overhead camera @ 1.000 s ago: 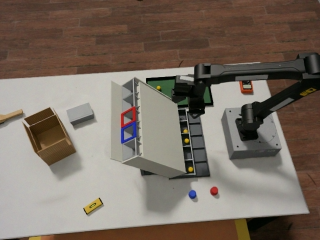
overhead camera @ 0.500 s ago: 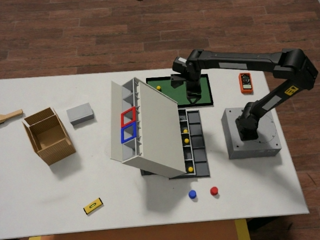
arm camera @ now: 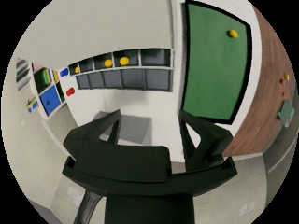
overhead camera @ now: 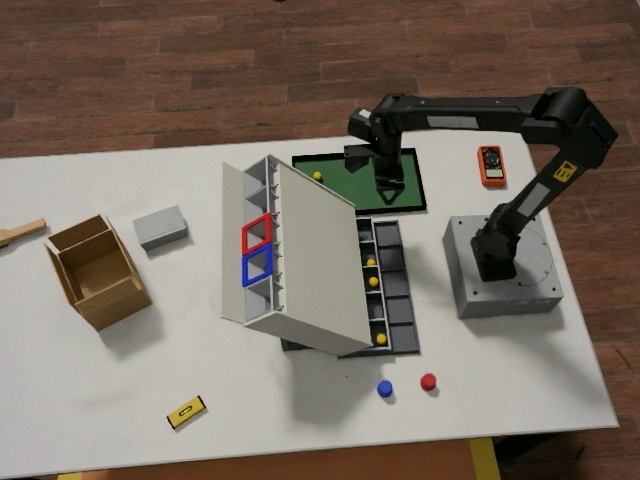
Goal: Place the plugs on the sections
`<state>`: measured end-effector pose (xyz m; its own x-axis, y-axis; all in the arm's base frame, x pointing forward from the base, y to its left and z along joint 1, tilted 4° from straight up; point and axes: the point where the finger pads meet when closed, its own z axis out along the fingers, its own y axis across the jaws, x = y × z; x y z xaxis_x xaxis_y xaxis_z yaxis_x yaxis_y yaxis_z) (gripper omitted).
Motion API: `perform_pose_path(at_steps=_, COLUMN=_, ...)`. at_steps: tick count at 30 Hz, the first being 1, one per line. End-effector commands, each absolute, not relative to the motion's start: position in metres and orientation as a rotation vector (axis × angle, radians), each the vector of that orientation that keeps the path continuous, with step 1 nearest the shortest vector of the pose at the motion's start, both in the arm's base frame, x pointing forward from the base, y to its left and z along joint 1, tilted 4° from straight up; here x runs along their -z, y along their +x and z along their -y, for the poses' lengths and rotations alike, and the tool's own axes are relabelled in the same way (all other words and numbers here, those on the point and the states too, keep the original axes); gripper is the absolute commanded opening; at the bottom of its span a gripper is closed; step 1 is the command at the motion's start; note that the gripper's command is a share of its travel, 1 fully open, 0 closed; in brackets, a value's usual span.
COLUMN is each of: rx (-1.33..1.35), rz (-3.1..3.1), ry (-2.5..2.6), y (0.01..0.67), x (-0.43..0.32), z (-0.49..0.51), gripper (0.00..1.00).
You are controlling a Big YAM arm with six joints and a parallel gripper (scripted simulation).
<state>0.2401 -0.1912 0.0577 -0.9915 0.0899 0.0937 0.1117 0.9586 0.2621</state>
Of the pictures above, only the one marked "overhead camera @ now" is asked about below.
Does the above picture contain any open brown cardboard box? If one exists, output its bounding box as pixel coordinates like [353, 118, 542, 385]
[44, 214, 153, 332]

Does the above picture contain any blue square frame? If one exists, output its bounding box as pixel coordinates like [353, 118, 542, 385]
[242, 243, 273, 287]

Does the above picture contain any yellow pocket level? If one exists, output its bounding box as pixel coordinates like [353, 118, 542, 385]
[166, 395, 207, 429]

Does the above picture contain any blue plug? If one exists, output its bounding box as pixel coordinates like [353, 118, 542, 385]
[377, 380, 393, 398]

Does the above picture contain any green tray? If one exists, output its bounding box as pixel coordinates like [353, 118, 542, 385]
[292, 147, 427, 216]

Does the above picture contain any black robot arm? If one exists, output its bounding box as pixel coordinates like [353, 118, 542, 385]
[343, 86, 618, 282]

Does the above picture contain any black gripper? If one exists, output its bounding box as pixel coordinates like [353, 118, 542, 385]
[374, 148, 405, 205]

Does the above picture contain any red rectangular frame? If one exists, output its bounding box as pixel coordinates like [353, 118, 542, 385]
[242, 213, 272, 256]

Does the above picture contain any orange pocket multimeter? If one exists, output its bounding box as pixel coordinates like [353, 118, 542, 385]
[477, 146, 506, 187]

